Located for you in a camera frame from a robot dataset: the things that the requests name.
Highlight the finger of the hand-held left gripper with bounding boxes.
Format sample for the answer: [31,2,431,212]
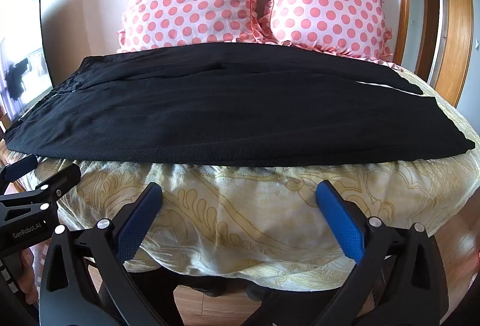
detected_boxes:
[0,155,39,195]
[0,163,82,225]

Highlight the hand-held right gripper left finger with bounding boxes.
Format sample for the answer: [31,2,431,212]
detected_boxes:
[37,181,164,326]

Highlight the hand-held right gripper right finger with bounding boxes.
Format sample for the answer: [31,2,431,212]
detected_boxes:
[315,179,451,326]

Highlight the wooden door frame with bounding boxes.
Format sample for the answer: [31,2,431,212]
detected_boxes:
[390,0,475,109]

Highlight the wall-mounted television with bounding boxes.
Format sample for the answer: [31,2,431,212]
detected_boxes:
[0,0,52,121]

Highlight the person's left hand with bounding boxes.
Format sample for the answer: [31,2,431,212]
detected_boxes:
[17,248,42,308]

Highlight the black pants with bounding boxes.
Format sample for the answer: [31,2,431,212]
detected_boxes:
[5,42,477,166]

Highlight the yellow patterned bedspread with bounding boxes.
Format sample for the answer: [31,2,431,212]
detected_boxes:
[0,59,480,293]

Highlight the brown wooden door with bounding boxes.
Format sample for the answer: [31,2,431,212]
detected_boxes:
[414,0,440,82]

